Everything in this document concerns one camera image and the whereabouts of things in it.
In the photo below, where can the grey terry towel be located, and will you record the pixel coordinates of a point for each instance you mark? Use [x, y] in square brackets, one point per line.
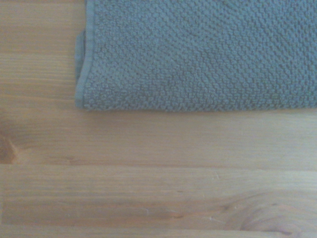
[198, 54]

